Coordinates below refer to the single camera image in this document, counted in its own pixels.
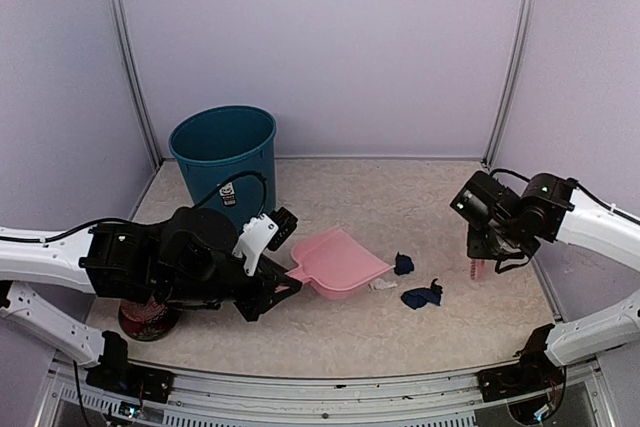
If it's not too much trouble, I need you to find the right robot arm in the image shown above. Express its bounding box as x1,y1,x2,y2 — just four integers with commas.
450,170,639,391

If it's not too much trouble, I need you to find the front aluminium rail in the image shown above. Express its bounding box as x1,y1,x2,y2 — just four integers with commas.
29,356,621,427

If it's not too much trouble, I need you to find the left aluminium frame post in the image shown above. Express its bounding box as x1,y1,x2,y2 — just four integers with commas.
109,0,163,172

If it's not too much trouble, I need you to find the blue plastic waste bin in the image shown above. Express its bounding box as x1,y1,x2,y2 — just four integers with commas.
169,106,276,229

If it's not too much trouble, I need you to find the small dark blue scrap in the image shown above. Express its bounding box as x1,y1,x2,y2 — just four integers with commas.
393,252,415,276

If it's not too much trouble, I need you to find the small white scrap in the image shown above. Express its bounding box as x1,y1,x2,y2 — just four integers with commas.
368,278,398,291

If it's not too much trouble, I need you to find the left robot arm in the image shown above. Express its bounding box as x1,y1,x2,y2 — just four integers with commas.
1,207,302,392

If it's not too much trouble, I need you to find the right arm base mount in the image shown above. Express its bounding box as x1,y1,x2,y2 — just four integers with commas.
476,324,566,402

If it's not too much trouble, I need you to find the right aluminium frame post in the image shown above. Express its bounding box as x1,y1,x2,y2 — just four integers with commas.
482,0,535,168

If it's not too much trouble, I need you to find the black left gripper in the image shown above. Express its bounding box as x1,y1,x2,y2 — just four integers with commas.
158,256,301,322

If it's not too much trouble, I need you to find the aluminium frame post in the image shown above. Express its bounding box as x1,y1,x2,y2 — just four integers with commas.
109,0,163,172
482,0,535,168

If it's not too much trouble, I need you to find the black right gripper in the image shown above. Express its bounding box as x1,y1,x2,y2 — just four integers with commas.
468,222,529,259

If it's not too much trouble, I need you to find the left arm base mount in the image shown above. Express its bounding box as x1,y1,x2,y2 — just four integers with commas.
85,331,174,404

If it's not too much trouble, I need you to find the pink plastic dustpan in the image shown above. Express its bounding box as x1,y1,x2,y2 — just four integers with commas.
287,228,392,300

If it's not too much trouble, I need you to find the dark blue scrap right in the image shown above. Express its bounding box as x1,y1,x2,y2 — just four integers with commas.
401,278,443,310

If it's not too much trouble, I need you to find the pink plastic hand brush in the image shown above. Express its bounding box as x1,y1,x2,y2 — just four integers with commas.
470,259,486,281

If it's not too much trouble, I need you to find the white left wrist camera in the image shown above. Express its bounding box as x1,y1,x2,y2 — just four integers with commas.
232,207,298,277

